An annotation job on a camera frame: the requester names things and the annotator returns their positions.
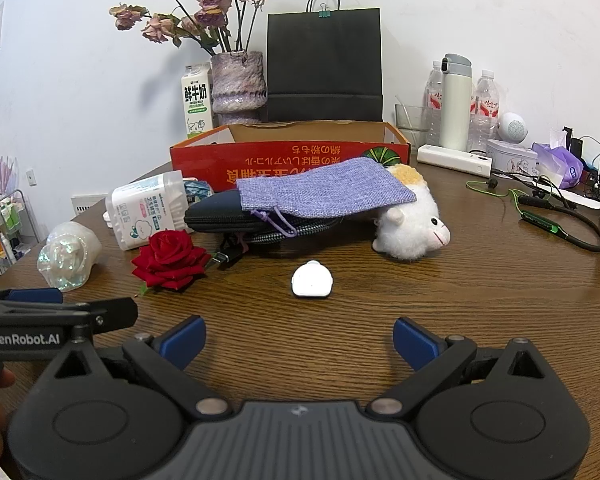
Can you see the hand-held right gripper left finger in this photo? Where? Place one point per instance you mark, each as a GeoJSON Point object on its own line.
{"type": "Point", "coordinates": [184, 341]}

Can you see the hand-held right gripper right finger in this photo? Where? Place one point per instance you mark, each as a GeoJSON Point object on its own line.
{"type": "Point", "coordinates": [414, 342]}

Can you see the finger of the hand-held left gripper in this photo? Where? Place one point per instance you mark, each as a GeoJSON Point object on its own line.
{"type": "Point", "coordinates": [35, 296]}
{"type": "Point", "coordinates": [112, 312]}

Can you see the iridescent ornament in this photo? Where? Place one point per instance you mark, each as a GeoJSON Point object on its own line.
{"type": "Point", "coordinates": [70, 255]}

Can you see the red rose flower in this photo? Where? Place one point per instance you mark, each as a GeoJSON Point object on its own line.
{"type": "Point", "coordinates": [170, 260]}

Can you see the white tissue pack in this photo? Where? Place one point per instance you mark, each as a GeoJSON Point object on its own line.
{"type": "Point", "coordinates": [145, 210]}

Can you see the white plush sheep toy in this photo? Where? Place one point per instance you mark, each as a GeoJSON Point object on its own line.
{"type": "Point", "coordinates": [415, 227]}

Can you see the black zip case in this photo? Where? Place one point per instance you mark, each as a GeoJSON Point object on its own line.
{"type": "Point", "coordinates": [212, 215]}

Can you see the blue white snack packet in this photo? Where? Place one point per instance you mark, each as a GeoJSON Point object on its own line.
{"type": "Point", "coordinates": [198, 188]}

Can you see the purple woven pouch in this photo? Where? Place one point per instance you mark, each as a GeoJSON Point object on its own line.
{"type": "Point", "coordinates": [325, 182]}

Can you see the red cardboard box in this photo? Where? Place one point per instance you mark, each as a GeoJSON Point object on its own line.
{"type": "Point", "coordinates": [215, 160]}

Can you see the wooden desk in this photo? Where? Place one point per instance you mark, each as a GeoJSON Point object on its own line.
{"type": "Point", "coordinates": [480, 290]}

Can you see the white vented appliance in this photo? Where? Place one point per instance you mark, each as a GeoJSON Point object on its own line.
{"type": "Point", "coordinates": [87, 204]}

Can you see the black neckband earphones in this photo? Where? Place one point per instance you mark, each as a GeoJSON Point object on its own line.
{"type": "Point", "coordinates": [545, 223]}

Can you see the white power strip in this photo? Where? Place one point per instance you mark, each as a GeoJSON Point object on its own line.
{"type": "Point", "coordinates": [455, 159]}

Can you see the pale printed tin box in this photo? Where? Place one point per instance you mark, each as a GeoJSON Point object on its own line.
{"type": "Point", "coordinates": [510, 157]}

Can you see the clear drinking glass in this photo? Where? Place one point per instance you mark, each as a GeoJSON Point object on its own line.
{"type": "Point", "coordinates": [412, 125]}

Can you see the white green milk carton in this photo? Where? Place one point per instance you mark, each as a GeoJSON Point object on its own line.
{"type": "Point", "coordinates": [196, 102]}

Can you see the purple tissue bag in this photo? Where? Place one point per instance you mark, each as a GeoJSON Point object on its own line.
{"type": "Point", "coordinates": [562, 167]}

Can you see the white round speaker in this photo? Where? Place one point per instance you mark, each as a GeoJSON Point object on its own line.
{"type": "Point", "coordinates": [513, 126]}

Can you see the white thermos bottle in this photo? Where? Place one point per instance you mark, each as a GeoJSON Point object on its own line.
{"type": "Point", "coordinates": [455, 105]}

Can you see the clear water bottle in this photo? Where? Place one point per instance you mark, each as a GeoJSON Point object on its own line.
{"type": "Point", "coordinates": [434, 100]}
{"type": "Point", "coordinates": [485, 110]}

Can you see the black phone holder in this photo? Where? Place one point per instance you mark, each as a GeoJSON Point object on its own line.
{"type": "Point", "coordinates": [576, 147]}

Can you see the purple glazed vase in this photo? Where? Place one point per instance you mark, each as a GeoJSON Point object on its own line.
{"type": "Point", "coordinates": [237, 87]}

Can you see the black paper bag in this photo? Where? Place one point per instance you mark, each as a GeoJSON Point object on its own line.
{"type": "Point", "coordinates": [325, 60]}

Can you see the dried rose bouquet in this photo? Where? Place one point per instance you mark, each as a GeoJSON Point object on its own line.
{"type": "Point", "coordinates": [205, 7]}

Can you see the green binder clip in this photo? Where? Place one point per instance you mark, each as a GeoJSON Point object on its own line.
{"type": "Point", "coordinates": [324, 11]}

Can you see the white wall outlet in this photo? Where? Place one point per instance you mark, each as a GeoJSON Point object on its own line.
{"type": "Point", "coordinates": [31, 177]}

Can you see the purple wall decoration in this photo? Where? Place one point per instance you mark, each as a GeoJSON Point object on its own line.
{"type": "Point", "coordinates": [2, 167]}

